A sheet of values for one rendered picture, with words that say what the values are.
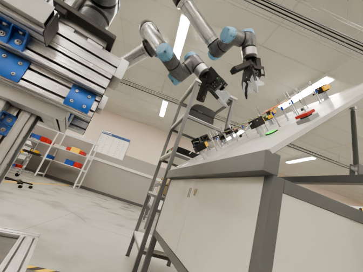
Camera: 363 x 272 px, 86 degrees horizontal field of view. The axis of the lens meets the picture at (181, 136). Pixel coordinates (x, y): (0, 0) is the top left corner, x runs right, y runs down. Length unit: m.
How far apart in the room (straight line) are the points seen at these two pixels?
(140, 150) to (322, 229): 8.01
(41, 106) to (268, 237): 0.89
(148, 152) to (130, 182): 1.42
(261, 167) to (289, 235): 0.20
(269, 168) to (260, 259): 0.23
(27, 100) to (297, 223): 1.00
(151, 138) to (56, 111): 7.78
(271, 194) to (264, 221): 0.07
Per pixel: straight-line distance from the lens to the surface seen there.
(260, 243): 0.61
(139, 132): 8.67
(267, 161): 0.61
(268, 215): 0.61
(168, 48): 0.96
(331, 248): 0.78
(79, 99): 0.84
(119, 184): 8.37
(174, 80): 1.05
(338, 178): 1.22
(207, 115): 2.08
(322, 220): 0.76
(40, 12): 0.79
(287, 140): 0.68
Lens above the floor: 0.65
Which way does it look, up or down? 18 degrees up
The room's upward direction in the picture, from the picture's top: 18 degrees clockwise
